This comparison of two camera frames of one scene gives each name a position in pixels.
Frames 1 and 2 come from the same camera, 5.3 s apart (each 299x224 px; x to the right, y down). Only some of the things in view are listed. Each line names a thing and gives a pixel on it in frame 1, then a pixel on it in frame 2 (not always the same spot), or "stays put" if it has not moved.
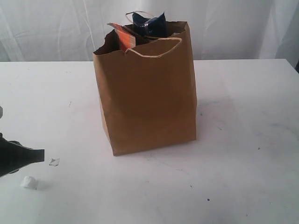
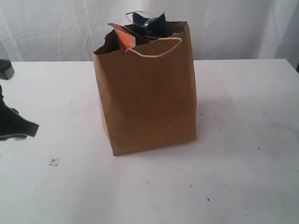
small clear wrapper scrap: (54, 162) stays put
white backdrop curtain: (69, 31) stays put
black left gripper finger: (14, 156) -> (12, 125)
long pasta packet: (154, 27) stays put
